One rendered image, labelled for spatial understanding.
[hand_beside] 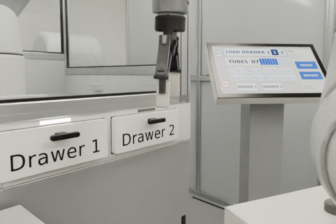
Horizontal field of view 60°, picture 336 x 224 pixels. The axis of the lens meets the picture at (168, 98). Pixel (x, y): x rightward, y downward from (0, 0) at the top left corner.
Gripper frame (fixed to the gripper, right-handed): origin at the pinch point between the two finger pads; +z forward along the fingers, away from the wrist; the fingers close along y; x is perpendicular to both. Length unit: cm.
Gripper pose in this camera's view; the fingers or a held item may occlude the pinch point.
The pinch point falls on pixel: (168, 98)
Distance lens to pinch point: 74.0
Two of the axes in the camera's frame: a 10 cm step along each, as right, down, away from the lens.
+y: 1.9, -1.8, 9.7
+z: -0.2, 9.8, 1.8
